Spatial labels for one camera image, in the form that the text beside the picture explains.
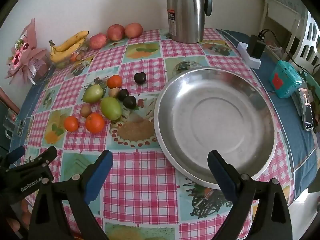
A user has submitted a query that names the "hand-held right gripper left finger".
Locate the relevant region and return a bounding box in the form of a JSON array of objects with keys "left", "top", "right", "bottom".
[{"left": 28, "top": 150, "right": 114, "bottom": 240}]

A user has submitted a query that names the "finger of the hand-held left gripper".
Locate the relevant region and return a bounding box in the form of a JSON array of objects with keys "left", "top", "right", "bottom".
[
  {"left": 0, "top": 145, "right": 26, "bottom": 168},
  {"left": 6, "top": 146, "right": 57, "bottom": 175}
]

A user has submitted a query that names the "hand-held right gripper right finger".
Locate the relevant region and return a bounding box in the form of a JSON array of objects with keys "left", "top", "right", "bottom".
[{"left": 207, "top": 150, "right": 293, "bottom": 240}]

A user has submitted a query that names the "large orange tangerine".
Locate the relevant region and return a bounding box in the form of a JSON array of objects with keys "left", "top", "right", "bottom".
[{"left": 85, "top": 113, "right": 106, "bottom": 134}]

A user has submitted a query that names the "round metal basin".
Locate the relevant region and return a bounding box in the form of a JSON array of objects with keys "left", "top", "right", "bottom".
[{"left": 153, "top": 67, "right": 278, "bottom": 190}]

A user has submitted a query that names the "green jujube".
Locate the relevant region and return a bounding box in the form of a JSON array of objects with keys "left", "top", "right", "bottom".
[{"left": 100, "top": 97, "right": 122, "bottom": 120}]

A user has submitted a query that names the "green mango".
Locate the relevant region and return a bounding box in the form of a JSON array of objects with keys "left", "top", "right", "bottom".
[{"left": 82, "top": 84, "right": 105, "bottom": 103}]

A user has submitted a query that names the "clear glass mug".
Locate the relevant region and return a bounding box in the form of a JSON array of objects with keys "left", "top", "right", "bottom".
[{"left": 2, "top": 110, "right": 28, "bottom": 140}]

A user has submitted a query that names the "pink checkered printed tablecloth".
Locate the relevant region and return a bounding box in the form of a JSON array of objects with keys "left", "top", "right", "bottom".
[{"left": 25, "top": 27, "right": 298, "bottom": 240}]

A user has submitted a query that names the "pink wrapped flower bouquet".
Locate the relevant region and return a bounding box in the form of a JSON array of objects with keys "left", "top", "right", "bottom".
[{"left": 4, "top": 18, "right": 52, "bottom": 85}]

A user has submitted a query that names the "clear plastic container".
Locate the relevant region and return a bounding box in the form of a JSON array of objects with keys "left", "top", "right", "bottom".
[{"left": 54, "top": 44, "right": 89, "bottom": 69}]

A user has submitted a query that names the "black phone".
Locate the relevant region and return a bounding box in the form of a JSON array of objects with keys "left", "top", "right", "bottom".
[{"left": 299, "top": 87, "right": 316, "bottom": 131}]

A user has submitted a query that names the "teal box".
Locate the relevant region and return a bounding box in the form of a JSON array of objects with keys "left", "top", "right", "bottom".
[{"left": 269, "top": 60, "right": 303, "bottom": 98}]

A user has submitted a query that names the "yellow banana bunch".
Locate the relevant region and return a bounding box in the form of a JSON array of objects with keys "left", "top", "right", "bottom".
[{"left": 48, "top": 30, "right": 90, "bottom": 63}]

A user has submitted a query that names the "white power strip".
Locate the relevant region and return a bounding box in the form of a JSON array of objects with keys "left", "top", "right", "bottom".
[{"left": 237, "top": 42, "right": 261, "bottom": 69}]

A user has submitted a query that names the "red apple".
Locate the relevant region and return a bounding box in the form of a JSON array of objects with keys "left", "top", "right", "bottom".
[
  {"left": 124, "top": 23, "right": 143, "bottom": 38},
  {"left": 89, "top": 33, "right": 108, "bottom": 50},
  {"left": 107, "top": 24, "right": 125, "bottom": 42}
]

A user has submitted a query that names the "black charger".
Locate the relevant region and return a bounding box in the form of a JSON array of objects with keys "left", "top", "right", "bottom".
[{"left": 247, "top": 34, "right": 267, "bottom": 59}]

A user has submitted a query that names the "white chair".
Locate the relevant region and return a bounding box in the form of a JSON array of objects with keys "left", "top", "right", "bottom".
[{"left": 287, "top": 10, "right": 320, "bottom": 73}]

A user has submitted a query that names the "stainless steel thermos jug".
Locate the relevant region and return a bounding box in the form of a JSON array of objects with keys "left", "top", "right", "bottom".
[{"left": 167, "top": 0, "right": 213, "bottom": 43}]

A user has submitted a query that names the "cream side table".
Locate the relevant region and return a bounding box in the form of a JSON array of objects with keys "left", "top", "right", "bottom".
[{"left": 259, "top": 0, "right": 304, "bottom": 53}]

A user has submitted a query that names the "black cable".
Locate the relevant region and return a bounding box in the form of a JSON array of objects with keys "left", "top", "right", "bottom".
[{"left": 259, "top": 29, "right": 320, "bottom": 75}]

